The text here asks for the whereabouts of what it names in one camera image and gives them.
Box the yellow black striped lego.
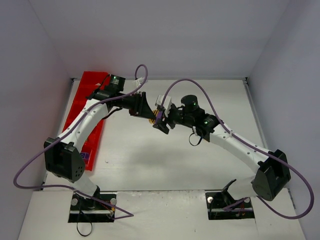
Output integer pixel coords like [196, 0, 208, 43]
[147, 109, 159, 125]

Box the purple yellow striped lego stack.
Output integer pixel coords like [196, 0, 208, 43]
[154, 111, 163, 125]

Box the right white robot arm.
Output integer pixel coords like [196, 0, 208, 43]
[154, 95, 291, 202]

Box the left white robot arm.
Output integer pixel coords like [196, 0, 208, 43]
[44, 75, 155, 197]

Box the red divided plastic bin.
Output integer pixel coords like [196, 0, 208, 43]
[63, 71, 110, 171]

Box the purple lego in bin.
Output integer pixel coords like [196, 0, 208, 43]
[80, 152, 90, 161]

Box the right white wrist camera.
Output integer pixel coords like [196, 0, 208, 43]
[155, 94, 172, 117]

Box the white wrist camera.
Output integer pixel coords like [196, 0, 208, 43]
[134, 77, 148, 88]
[155, 94, 172, 117]

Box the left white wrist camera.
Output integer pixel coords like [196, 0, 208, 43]
[134, 77, 148, 88]

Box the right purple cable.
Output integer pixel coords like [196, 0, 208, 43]
[162, 78, 315, 220]

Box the purple cable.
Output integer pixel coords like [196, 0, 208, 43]
[162, 78, 315, 220]
[13, 64, 149, 221]

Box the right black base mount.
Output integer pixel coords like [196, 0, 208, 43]
[205, 179, 255, 221]

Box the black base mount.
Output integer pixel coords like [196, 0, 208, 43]
[68, 193, 116, 223]
[205, 179, 255, 221]

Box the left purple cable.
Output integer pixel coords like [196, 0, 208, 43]
[13, 64, 149, 221]

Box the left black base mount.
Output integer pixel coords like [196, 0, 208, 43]
[68, 193, 116, 223]

